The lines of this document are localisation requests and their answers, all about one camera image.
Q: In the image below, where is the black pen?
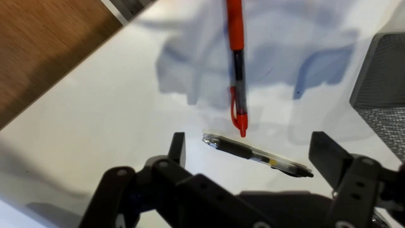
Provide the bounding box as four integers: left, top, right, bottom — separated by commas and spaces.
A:
202, 132, 316, 179

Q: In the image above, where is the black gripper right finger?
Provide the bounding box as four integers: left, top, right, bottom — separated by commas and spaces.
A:
308, 131, 384, 228

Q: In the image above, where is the red pen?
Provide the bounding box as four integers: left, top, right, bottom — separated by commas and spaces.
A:
225, 0, 251, 140

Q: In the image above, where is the grey mesh basket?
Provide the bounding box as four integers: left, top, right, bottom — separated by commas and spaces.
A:
349, 31, 405, 164

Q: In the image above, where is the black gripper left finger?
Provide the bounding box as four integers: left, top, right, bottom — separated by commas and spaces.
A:
79, 132, 188, 228

